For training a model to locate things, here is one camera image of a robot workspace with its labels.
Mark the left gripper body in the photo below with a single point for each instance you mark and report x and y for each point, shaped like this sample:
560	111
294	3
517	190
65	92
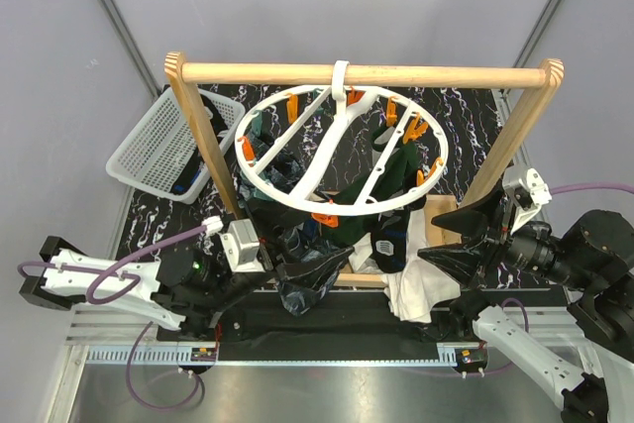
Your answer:
271	256

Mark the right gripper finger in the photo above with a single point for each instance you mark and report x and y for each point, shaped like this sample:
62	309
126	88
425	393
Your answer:
465	263
471	223

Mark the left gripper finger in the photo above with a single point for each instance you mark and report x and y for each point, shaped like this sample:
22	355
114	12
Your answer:
312	275
268	225

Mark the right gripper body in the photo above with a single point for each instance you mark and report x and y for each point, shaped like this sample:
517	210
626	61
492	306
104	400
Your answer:
501	239

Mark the black blue sock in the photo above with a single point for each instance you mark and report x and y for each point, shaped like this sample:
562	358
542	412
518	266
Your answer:
389	242

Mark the white round clip hanger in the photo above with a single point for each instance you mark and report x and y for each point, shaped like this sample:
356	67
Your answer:
353	90

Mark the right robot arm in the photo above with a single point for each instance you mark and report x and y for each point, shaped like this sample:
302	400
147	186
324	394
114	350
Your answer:
594	259

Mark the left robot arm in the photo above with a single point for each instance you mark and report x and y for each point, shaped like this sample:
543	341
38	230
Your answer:
185	283

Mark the dark patterned garment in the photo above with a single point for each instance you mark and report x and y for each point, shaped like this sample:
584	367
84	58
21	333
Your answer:
301	241

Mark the orange clothes peg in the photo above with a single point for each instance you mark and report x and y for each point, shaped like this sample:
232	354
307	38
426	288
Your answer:
331	221

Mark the white cloth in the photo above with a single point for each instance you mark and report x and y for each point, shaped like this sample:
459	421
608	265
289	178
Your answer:
413	292

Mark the green and white garment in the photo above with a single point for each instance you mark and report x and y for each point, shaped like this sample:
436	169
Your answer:
399	175

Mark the white plastic mesh basket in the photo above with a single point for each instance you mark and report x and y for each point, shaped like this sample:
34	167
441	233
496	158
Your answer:
160	155

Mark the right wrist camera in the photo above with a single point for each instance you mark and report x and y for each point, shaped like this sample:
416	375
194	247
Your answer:
527	191

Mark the wooden hanging rack frame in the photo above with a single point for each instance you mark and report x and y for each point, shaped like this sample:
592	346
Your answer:
539	86

